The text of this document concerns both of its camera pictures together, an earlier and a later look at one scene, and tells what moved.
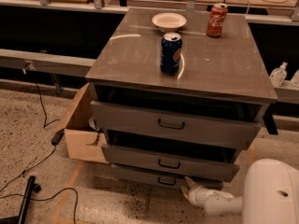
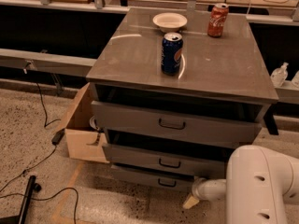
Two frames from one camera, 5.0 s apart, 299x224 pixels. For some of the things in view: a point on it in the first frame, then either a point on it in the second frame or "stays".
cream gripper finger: x=190 y=182 to x=190 y=202
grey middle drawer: x=220 y=166 stays
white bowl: x=169 y=21 stays
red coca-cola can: x=216 y=20 stays
